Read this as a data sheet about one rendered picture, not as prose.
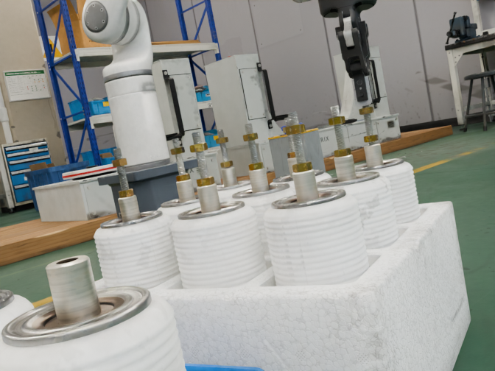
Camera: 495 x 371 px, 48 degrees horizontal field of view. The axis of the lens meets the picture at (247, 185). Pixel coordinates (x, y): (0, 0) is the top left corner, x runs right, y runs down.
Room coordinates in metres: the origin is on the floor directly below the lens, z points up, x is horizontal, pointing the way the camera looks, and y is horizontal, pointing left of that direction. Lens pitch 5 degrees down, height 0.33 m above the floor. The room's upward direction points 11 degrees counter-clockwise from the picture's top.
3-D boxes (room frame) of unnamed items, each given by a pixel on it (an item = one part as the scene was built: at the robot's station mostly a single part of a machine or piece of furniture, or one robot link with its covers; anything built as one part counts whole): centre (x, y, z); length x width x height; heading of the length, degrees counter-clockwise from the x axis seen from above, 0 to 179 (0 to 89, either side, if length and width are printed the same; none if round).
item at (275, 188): (0.71, -0.02, 0.25); 0.08 x 0.08 x 0.01
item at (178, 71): (2.99, 0.62, 0.45); 0.82 x 0.57 x 0.74; 131
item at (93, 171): (2.83, 0.76, 0.29); 0.30 x 0.30 x 0.06
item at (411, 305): (0.71, -0.02, 0.09); 0.39 x 0.39 x 0.18; 59
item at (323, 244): (0.55, -0.06, 0.16); 0.10 x 0.10 x 0.18
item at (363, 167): (0.75, -0.18, 0.25); 0.08 x 0.08 x 0.01
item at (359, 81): (0.74, -0.17, 0.37); 0.03 x 0.01 x 0.05; 161
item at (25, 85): (6.62, 2.30, 1.38); 0.49 x 0.02 x 0.35; 131
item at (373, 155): (0.75, -0.18, 0.26); 0.02 x 0.02 x 0.03
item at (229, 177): (0.87, 0.03, 0.26); 0.02 x 0.02 x 0.03
